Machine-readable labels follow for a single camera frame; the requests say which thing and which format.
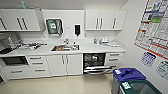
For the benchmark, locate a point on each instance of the dish rack with dishes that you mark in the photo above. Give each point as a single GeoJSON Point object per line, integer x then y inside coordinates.
{"type": "Point", "coordinates": [33, 45]}

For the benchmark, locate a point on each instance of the white two-door base cabinet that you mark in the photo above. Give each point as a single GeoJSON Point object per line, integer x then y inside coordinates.
{"type": "Point", "coordinates": [65, 64]}

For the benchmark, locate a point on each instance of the stack of white plates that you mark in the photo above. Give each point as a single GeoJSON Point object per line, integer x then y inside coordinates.
{"type": "Point", "coordinates": [104, 41]}

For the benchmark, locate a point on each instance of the blue spray bottle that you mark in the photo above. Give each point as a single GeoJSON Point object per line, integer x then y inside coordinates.
{"type": "Point", "coordinates": [23, 5]}

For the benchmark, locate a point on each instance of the white wall cabinet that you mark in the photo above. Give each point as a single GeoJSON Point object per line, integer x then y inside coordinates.
{"type": "Point", "coordinates": [20, 20]}
{"type": "Point", "coordinates": [105, 20]}

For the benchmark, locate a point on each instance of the steel paper towel dispenser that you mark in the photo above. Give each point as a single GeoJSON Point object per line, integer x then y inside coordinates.
{"type": "Point", "coordinates": [54, 26]}

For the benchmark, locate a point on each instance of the steel sink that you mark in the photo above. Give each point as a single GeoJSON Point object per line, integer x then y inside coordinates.
{"type": "Point", "coordinates": [65, 48]}

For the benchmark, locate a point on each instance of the small blue wall poster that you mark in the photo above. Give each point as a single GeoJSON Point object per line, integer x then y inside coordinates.
{"type": "Point", "coordinates": [148, 59]}

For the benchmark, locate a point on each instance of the steel dishwasher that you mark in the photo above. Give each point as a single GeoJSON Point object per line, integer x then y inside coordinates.
{"type": "Point", "coordinates": [95, 61]}

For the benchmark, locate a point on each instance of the white drawer unit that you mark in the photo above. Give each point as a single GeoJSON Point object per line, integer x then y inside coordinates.
{"type": "Point", "coordinates": [38, 66]}
{"type": "Point", "coordinates": [114, 58]}

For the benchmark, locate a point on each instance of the large colourful wall poster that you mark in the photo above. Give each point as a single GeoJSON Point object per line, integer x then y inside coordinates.
{"type": "Point", "coordinates": [155, 26]}

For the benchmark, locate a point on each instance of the wide white drawer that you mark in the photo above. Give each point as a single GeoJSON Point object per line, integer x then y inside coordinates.
{"type": "Point", "coordinates": [16, 72]}

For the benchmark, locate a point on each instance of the white folded towel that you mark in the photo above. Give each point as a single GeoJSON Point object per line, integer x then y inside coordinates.
{"type": "Point", "coordinates": [115, 43]}

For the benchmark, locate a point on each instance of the black soap dispenser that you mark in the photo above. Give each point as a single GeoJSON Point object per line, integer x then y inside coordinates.
{"type": "Point", "coordinates": [77, 30]}

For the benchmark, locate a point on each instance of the brown bowl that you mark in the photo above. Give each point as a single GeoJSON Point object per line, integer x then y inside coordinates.
{"type": "Point", "coordinates": [59, 48]}

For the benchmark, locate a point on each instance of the chrome faucet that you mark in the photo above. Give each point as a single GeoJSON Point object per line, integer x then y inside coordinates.
{"type": "Point", "coordinates": [66, 41]}

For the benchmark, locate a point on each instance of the grey waste bin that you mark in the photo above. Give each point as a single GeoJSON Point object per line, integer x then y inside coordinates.
{"type": "Point", "coordinates": [115, 87]}

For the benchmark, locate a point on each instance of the blue bin lid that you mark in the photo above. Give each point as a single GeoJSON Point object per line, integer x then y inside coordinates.
{"type": "Point", "coordinates": [130, 74]}

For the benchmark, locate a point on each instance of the white cup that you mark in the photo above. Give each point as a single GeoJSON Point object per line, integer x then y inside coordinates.
{"type": "Point", "coordinates": [74, 47]}

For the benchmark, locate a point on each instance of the built-in black microwave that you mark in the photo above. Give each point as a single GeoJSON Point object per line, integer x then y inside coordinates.
{"type": "Point", "coordinates": [15, 60]}

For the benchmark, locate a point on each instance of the blue dish soap bottle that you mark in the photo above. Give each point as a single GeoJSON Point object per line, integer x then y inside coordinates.
{"type": "Point", "coordinates": [96, 41]}

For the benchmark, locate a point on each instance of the green white wall poster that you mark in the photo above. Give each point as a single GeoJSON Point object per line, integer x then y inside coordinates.
{"type": "Point", "coordinates": [162, 70]}

